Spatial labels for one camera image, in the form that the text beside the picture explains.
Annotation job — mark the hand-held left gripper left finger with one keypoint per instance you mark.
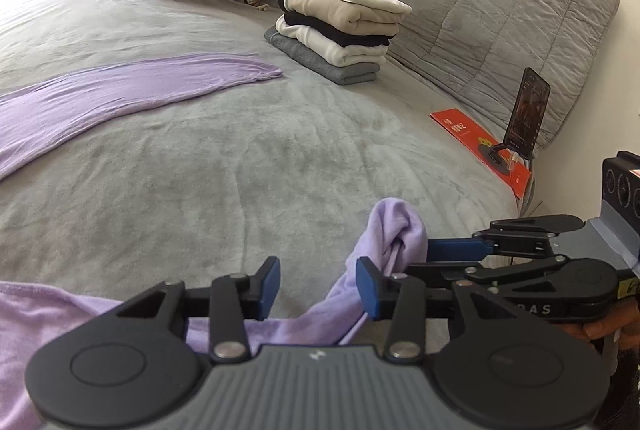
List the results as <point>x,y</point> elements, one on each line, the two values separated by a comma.
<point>270,280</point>

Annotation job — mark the person's right hand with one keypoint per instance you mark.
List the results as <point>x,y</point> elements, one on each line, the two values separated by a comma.
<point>597,332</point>

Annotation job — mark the smartphone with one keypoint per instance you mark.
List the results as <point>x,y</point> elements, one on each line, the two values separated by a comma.
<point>527,110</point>

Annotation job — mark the grey quilted headboard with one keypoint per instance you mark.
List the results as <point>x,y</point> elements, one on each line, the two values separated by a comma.
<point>475,0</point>

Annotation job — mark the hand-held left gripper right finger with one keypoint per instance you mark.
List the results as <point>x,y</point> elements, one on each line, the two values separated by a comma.
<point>367,282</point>

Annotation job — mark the grey folded garment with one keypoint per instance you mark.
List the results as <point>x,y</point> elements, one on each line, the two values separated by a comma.
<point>325,68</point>

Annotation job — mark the thick white folded garment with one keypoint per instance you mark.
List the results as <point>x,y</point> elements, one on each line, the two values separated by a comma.
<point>340,53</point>

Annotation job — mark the red booklet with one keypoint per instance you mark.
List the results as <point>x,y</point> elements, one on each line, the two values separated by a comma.
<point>460,130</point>

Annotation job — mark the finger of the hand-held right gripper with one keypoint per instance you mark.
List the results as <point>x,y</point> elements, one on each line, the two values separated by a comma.
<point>450,249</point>
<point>510,275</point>

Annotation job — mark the purple garment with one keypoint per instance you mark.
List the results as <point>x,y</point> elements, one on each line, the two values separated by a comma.
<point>125,85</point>

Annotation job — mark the cream folded garment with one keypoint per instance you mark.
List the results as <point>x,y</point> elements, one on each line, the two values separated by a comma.
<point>330,13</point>

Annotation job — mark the black phone stand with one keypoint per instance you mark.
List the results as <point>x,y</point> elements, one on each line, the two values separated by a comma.
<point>495,158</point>

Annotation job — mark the black folded garment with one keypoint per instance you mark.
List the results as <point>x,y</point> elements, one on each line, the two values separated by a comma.
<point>340,35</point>

